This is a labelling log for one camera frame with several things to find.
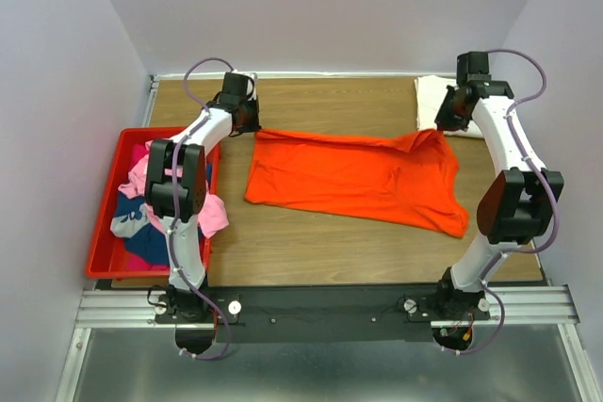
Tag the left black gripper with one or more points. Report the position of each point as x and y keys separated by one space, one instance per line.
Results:
x=253 y=124

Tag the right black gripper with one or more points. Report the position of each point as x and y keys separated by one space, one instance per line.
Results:
x=443 y=121

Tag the orange t shirt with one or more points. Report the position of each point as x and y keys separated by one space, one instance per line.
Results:
x=409 y=180

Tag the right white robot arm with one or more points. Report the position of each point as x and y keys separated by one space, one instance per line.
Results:
x=519 y=205

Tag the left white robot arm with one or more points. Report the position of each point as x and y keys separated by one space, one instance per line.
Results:
x=176 y=187

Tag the folded white t shirt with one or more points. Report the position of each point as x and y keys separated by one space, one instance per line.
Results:
x=430 y=93

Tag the pink t shirt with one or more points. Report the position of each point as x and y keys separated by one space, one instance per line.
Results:
x=211 y=219

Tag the magenta t shirt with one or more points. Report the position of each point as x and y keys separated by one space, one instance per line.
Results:
x=139 y=159

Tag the navy blue printed t shirt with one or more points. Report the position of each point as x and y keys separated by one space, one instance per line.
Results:
x=141 y=231

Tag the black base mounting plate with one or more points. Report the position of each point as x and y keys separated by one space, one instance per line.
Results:
x=327 y=313

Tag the red plastic bin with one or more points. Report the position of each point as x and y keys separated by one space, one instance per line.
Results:
x=108 y=258

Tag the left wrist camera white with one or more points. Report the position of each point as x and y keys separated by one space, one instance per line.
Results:
x=252 y=79

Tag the aluminium frame rail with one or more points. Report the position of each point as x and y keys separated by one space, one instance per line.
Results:
x=524 y=305

